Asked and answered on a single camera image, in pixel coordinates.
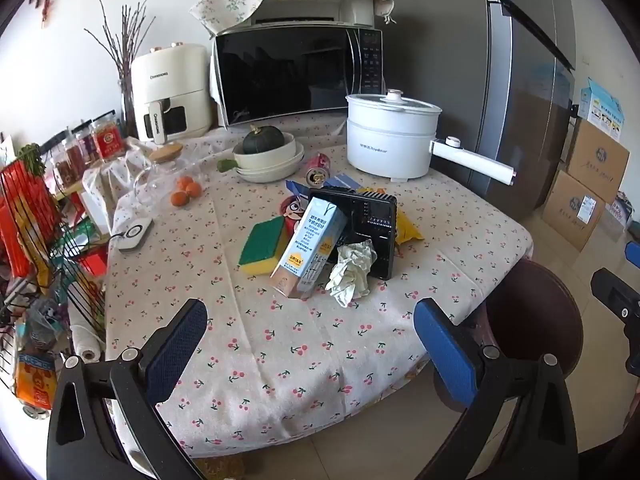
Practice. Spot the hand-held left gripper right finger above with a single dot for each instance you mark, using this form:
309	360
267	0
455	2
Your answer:
445	355

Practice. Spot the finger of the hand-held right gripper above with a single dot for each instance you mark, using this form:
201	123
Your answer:
633	251
622	305

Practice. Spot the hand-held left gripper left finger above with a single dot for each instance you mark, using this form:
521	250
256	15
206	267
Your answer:
177	345

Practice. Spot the brown round waste bin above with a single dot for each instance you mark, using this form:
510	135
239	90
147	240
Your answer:
535	320

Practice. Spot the green yellow sponge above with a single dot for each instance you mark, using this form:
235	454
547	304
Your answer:
262	247

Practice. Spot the small blue white package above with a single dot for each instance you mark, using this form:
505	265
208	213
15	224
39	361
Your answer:
620	210

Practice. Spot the brown cardboard box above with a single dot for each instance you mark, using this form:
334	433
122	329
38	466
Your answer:
570	210
597	160

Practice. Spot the white round device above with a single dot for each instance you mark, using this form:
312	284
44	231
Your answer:
135	234

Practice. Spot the crumpled white tissue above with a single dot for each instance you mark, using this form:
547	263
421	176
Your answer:
350	272

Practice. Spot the orange snack packet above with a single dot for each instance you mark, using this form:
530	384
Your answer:
35	380
407	232

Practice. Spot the glass teapot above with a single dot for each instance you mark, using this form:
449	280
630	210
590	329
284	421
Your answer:
150	185

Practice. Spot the blue white milk carton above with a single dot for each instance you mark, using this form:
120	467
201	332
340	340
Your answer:
310	250

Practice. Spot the white plastic bag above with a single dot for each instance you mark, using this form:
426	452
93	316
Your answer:
97	195

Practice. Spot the red owl print card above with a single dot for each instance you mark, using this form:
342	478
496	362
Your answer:
291	210

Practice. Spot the grey refrigerator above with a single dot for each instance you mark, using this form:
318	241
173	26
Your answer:
520	110

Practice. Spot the small green piece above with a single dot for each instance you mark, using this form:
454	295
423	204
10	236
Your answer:
226	165

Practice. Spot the cork lid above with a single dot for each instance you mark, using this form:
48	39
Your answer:
167	152

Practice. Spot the red packets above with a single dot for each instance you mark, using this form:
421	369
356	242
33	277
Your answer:
25	220

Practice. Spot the stacked white bowls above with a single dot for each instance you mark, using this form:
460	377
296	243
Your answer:
280	174

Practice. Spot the small blue cookie box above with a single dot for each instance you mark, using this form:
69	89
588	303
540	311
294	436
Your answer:
345	181

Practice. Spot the cream ceramic bowl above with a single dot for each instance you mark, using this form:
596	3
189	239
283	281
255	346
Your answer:
265	159

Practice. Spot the glass spice jar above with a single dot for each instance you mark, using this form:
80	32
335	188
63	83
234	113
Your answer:
74	157

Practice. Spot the red label glass jar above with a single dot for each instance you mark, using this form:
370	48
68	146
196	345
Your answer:
107	140

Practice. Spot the white electric cooking pot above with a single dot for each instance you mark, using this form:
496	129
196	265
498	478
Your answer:
385	145

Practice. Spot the dark green pumpkin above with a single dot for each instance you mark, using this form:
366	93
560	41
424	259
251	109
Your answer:
262	141

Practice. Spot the red soda can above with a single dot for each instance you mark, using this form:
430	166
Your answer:
317	167

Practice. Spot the green vegetable bunch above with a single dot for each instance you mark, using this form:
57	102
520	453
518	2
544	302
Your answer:
32	157

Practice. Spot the glass vase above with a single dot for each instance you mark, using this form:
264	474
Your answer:
126	100

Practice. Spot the white pot lid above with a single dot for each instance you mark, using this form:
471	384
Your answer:
395	102

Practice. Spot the cream air fryer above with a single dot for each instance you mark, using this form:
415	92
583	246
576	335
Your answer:
175	75

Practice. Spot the black microwave oven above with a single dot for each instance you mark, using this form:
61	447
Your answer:
280	75

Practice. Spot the dry brown branches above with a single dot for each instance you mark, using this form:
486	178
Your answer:
127	35

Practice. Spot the floral cloth cover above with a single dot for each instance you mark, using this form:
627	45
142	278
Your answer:
240	0

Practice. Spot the white countertop appliance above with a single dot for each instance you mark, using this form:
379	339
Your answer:
320	10

